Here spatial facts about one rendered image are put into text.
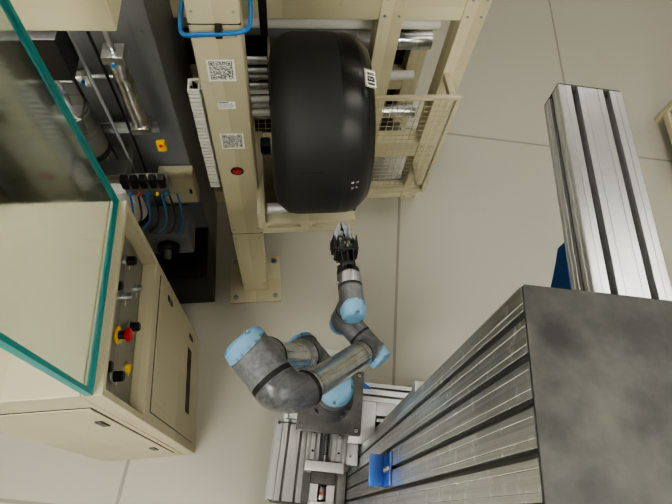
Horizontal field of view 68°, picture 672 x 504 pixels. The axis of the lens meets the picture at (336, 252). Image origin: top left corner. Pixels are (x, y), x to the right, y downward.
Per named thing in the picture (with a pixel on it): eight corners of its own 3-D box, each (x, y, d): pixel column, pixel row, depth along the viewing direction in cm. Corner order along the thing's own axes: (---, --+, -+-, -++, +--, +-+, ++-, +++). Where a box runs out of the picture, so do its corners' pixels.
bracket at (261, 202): (258, 228, 189) (257, 214, 180) (256, 146, 207) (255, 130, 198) (267, 228, 189) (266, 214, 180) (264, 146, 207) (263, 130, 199)
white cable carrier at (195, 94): (210, 187, 184) (186, 90, 142) (210, 176, 186) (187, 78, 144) (222, 187, 184) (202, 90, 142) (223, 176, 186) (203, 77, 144)
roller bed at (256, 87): (225, 119, 206) (215, 61, 180) (225, 93, 213) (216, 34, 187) (273, 118, 208) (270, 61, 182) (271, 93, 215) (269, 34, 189)
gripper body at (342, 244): (357, 232, 156) (362, 264, 149) (354, 248, 163) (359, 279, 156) (333, 233, 155) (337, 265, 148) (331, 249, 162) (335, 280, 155)
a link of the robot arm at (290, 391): (298, 416, 110) (400, 346, 149) (268, 378, 113) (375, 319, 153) (275, 442, 116) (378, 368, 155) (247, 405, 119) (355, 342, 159)
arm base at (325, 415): (350, 424, 170) (354, 419, 162) (307, 419, 170) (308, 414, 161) (353, 380, 178) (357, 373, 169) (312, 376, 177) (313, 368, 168)
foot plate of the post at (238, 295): (230, 303, 263) (230, 302, 261) (231, 259, 276) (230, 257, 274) (281, 301, 266) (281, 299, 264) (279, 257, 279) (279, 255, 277)
